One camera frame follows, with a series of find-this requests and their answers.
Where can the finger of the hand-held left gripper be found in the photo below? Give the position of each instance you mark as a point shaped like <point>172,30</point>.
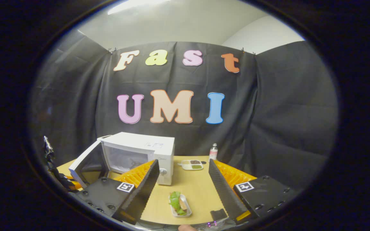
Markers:
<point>74,183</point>

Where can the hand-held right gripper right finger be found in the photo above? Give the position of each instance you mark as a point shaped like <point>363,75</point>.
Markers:
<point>225,192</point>

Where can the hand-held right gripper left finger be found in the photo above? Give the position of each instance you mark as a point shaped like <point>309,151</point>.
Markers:
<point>146,189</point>

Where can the sandwich with green lettuce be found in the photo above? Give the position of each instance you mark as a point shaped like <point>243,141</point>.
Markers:
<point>176,202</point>

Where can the white microwave oven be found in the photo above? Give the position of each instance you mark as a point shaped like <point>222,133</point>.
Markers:
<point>140,141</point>

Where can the white foam tray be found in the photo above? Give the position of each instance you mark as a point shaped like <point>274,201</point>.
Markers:
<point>188,210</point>

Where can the small bottle with pink label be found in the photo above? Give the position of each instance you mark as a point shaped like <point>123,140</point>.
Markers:
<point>213,152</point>

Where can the white compartment sauce dish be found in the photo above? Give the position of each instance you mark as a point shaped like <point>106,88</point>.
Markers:
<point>192,165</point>

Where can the black backdrop cloth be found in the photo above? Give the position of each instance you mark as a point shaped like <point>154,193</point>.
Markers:
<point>284,112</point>

